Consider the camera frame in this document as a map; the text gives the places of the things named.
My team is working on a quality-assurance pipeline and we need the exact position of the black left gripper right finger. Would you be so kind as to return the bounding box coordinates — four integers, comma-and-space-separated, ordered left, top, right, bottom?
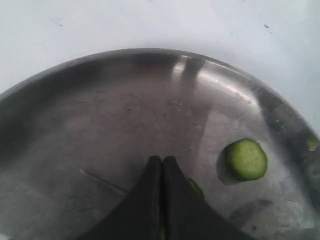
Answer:
162, 156, 252, 240

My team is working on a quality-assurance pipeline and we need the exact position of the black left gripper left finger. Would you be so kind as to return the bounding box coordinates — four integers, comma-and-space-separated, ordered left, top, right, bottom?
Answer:
78, 156, 163, 240

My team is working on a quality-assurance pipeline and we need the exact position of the round green cucumber slice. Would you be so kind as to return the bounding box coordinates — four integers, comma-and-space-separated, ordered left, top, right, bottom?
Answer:
224, 138, 268, 182

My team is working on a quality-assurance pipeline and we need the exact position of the round stainless steel plate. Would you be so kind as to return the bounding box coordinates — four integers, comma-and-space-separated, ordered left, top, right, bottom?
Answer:
0, 49, 320, 240

